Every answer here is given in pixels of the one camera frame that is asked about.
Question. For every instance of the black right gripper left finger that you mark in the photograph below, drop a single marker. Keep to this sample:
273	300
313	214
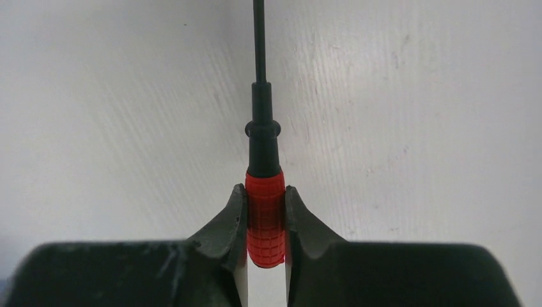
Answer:
209	268

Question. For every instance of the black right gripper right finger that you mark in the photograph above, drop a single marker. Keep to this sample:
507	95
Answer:
324	269

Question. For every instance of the red black screwdriver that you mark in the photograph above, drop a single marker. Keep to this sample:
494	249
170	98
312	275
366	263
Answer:
264	180

